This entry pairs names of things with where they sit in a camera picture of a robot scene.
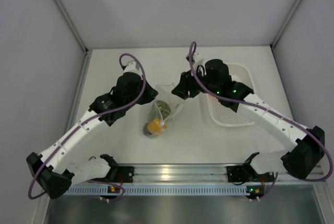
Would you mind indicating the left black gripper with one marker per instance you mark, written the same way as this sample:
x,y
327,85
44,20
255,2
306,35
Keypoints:
x,y
151,94

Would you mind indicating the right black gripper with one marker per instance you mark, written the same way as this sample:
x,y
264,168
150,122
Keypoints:
x,y
186,84

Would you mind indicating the polka dot zip bag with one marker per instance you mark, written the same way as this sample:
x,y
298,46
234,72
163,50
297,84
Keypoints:
x,y
175,103

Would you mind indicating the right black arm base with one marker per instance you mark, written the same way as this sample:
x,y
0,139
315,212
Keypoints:
x,y
242,174

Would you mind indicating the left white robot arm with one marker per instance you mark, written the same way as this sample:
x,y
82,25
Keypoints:
x,y
54,170

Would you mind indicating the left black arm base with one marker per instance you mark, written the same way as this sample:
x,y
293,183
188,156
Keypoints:
x,y
122,173

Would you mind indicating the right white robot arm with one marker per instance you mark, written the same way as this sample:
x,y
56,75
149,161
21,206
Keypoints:
x,y
302,146

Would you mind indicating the fake green melon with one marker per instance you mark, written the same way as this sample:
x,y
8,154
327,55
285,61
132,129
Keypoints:
x,y
159,110

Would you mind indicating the fake yellow lemon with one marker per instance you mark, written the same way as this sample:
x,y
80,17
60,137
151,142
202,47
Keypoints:
x,y
156,127

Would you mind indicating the fake dark plum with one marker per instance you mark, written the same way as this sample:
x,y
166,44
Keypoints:
x,y
147,133

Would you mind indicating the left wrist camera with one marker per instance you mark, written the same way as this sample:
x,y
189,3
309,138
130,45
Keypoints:
x,y
132,67

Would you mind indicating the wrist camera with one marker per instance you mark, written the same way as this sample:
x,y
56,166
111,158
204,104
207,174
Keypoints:
x,y
197,60
132,67

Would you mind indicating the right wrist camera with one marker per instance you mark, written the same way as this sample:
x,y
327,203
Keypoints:
x,y
197,60

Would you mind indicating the left aluminium side rail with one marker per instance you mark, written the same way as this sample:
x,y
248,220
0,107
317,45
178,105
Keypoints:
x,y
75,100

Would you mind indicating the aluminium front rail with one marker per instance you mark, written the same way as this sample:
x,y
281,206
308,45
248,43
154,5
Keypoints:
x,y
154,173

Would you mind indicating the white slotted cable duct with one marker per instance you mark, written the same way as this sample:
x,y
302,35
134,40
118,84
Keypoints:
x,y
163,190

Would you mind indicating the left aluminium corner post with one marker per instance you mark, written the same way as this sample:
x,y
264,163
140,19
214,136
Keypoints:
x,y
70,24

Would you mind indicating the aluminium corner post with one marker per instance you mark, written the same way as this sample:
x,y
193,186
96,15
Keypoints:
x,y
288,18
70,24

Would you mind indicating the right aluminium corner post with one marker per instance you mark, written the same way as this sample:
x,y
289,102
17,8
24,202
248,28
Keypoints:
x,y
288,18

